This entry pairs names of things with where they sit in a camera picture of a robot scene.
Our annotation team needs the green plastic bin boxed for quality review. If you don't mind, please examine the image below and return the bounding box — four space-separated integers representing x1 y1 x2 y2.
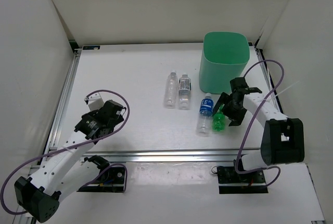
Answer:
199 32 250 94

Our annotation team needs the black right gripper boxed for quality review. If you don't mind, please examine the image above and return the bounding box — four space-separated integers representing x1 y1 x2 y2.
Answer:
213 92 247 127

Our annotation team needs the aluminium table frame rail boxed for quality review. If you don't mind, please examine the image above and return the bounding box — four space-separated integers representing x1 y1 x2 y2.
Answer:
48 43 324 223

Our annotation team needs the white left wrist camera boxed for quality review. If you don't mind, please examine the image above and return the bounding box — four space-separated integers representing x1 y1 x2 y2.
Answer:
84 93 104 111

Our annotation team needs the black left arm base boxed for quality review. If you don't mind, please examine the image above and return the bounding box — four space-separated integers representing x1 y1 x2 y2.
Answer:
78 164 128 193

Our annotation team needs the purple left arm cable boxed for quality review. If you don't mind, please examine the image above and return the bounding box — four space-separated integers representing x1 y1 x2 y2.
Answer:
0 89 130 214

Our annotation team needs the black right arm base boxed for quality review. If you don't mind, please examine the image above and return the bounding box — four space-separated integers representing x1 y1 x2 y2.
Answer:
211 165 268 194

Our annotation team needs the clear bottle white label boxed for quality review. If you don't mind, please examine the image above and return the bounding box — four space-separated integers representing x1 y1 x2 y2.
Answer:
178 73 191 110

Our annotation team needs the clear unlabeled plastic bottle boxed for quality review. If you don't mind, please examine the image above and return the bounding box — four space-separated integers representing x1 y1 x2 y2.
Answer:
163 70 178 108

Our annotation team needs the green plastic soda bottle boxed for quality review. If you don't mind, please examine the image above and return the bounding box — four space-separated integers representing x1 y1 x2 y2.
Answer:
212 106 225 132

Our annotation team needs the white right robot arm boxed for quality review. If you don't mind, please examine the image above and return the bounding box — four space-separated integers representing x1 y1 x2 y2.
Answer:
213 88 305 182

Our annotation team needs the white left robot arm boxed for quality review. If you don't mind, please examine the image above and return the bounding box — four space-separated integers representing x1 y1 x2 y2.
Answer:
14 100 126 223

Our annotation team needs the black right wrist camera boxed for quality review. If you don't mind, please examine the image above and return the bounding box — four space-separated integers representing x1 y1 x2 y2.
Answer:
230 77 249 93

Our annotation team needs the clear bottle blue label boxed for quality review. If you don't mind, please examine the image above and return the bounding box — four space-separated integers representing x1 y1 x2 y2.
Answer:
196 93 214 136

